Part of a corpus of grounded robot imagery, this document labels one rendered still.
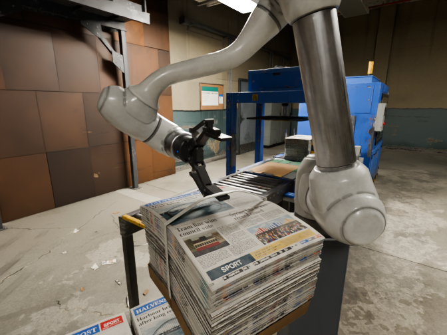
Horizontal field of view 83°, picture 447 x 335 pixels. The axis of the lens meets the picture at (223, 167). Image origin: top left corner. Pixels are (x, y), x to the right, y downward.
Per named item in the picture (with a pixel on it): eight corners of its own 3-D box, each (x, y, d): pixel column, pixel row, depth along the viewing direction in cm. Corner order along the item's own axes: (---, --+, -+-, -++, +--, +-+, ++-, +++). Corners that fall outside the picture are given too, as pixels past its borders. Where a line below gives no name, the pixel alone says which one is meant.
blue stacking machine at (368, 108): (372, 198, 397) (394, 56, 347) (293, 183, 472) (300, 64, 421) (382, 177, 515) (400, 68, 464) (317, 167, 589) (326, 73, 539)
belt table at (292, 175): (298, 191, 221) (299, 180, 219) (237, 179, 259) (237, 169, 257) (322, 174, 276) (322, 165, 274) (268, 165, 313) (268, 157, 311)
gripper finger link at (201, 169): (189, 155, 69) (187, 157, 70) (203, 191, 64) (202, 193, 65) (201, 153, 71) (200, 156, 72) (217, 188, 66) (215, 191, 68)
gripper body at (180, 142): (196, 132, 75) (212, 138, 68) (196, 159, 78) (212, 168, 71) (173, 134, 71) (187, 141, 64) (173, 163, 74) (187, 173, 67)
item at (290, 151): (307, 162, 286) (309, 139, 280) (283, 159, 303) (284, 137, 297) (318, 157, 316) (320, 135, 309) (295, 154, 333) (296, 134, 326)
